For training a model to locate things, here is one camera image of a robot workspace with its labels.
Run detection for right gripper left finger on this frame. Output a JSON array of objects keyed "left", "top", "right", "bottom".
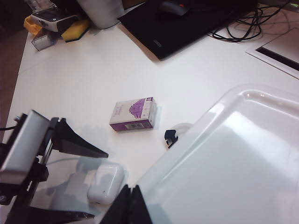
[{"left": 100, "top": 184, "right": 133, "bottom": 224}]

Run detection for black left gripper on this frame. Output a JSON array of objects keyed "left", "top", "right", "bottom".
[{"left": 0, "top": 118, "right": 109, "bottom": 224}]

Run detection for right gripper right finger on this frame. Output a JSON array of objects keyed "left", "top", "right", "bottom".
[{"left": 132, "top": 184, "right": 152, "bottom": 224}]

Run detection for white earphone charging case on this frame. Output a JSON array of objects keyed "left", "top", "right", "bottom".
[{"left": 86, "top": 163, "right": 125, "bottom": 205}]

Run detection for white plastic drawer cabinet frame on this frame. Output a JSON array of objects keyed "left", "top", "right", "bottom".
[{"left": 137, "top": 84, "right": 299, "bottom": 224}]

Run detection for small black plastic clip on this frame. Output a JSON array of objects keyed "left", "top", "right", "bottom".
[{"left": 164, "top": 129, "right": 179, "bottom": 149}]

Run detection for purple and white box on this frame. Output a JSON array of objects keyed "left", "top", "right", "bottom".
[{"left": 109, "top": 96, "right": 157, "bottom": 133}]

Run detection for clear plastic box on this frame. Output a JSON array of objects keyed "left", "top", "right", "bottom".
[{"left": 31, "top": 32, "right": 58, "bottom": 51}]

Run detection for yellow sponge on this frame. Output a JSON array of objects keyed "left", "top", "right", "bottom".
[{"left": 61, "top": 19, "right": 91, "bottom": 43}]

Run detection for yellow cloth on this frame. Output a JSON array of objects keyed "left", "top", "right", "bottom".
[{"left": 24, "top": 15, "right": 43, "bottom": 36}]

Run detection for white and black label printer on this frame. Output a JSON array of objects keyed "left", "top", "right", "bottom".
[{"left": 31, "top": 8, "right": 79, "bottom": 33}]

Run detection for white cylinder container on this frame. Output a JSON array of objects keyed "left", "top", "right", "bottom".
[{"left": 77, "top": 0, "right": 125, "bottom": 30}]

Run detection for black laptop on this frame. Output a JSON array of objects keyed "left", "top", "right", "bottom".
[{"left": 117, "top": 0, "right": 257, "bottom": 62}]

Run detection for black computer mouse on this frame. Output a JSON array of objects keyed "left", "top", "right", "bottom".
[{"left": 160, "top": 0, "right": 191, "bottom": 16}]

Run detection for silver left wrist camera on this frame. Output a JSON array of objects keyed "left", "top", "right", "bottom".
[{"left": 0, "top": 109, "right": 51, "bottom": 185}]

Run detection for black cable bundle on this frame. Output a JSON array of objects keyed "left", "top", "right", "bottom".
[{"left": 207, "top": 0, "right": 299, "bottom": 43}]

